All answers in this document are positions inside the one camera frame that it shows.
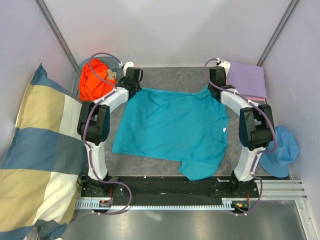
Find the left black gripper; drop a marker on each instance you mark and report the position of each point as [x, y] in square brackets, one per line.
[138, 88]

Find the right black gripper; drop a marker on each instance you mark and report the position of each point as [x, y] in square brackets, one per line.
[208, 86]

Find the teal t shirt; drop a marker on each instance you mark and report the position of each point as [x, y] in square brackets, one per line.
[190, 128]

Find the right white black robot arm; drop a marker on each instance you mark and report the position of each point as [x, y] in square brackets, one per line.
[255, 129]

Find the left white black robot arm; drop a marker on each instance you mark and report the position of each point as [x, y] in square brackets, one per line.
[94, 128]

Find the beige crumpled cloth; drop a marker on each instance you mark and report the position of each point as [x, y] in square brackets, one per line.
[111, 75]

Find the blue plastic laundry basket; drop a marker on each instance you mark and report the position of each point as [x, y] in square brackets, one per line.
[112, 63]

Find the folded purple t shirt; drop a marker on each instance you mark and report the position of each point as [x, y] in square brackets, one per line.
[248, 79]

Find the orange t shirt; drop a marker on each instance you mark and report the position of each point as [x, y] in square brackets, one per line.
[90, 86]

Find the folded pink t shirt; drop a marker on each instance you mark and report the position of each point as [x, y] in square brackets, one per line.
[255, 99]

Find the blue bucket hat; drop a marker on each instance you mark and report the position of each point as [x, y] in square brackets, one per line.
[287, 151]

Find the blue beige striped pillow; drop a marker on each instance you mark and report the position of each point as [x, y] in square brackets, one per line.
[40, 170]

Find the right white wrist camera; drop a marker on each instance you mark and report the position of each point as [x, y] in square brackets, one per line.
[225, 64]

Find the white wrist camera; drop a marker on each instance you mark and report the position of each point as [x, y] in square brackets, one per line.
[125, 66]
[225, 64]

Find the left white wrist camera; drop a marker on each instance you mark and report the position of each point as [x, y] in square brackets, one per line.
[125, 66]

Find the right aluminium frame post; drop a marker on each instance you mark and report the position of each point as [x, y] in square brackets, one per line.
[289, 11]

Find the aluminium frame post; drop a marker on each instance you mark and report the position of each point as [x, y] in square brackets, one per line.
[289, 11]
[46, 13]

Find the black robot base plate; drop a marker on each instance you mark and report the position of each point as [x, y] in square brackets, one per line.
[170, 190]

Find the left aluminium frame post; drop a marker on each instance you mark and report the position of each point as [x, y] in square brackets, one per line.
[46, 13]

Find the grey slotted cable duct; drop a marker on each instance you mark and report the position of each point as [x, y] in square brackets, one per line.
[102, 205]

